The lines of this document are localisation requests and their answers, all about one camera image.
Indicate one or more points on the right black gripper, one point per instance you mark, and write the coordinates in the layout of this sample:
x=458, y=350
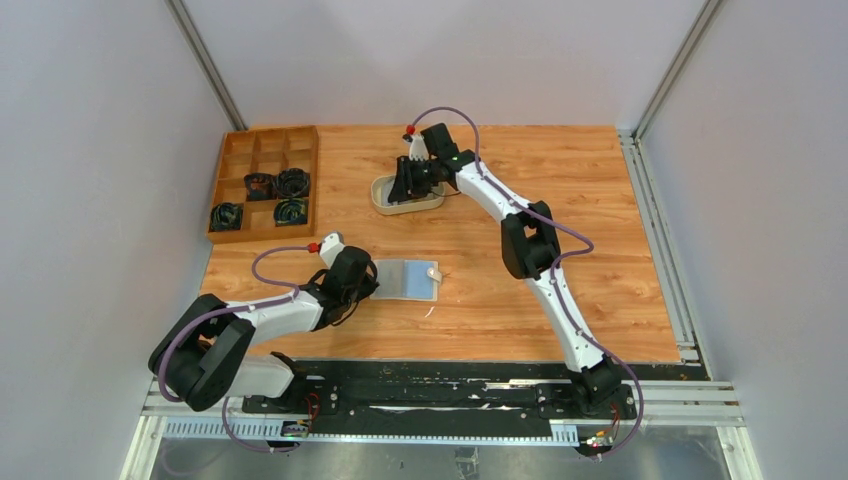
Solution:
x=411, y=177

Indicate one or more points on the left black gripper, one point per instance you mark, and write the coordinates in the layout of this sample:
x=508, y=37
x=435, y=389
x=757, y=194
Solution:
x=361, y=288

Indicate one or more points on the beige oval plastic tray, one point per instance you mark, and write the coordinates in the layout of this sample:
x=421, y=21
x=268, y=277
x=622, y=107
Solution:
x=379, y=194

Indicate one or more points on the beige leather card holder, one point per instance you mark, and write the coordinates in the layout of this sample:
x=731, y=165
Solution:
x=407, y=280

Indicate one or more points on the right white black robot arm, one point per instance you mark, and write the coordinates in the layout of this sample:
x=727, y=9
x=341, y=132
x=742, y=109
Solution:
x=530, y=250

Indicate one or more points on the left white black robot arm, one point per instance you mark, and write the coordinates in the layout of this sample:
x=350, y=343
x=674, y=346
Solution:
x=204, y=357

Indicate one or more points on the rolled dark belt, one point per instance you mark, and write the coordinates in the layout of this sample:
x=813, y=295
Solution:
x=291, y=183
x=259, y=186
x=226, y=216
x=290, y=212

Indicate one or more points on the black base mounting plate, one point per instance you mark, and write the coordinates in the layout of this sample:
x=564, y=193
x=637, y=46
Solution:
x=442, y=399

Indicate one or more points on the wooden compartment organizer box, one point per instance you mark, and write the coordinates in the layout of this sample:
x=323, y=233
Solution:
x=268, y=150

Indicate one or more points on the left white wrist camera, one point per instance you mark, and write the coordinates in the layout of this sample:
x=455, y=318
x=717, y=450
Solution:
x=328, y=248

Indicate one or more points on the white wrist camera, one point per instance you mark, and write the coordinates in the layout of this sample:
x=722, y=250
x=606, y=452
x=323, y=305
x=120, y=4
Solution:
x=417, y=150
x=328, y=248

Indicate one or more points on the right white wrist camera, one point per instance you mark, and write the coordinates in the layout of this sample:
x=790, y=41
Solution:
x=417, y=150

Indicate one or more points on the left aluminium frame post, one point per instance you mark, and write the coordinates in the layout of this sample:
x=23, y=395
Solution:
x=194, y=40

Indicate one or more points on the aluminium frame post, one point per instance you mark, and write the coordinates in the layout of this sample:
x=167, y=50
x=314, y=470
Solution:
x=699, y=27
x=194, y=40

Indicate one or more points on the right aluminium frame post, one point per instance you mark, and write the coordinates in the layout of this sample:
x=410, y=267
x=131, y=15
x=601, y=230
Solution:
x=699, y=27

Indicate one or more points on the aluminium front rail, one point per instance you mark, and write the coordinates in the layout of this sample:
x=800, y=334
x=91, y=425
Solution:
x=668, y=403

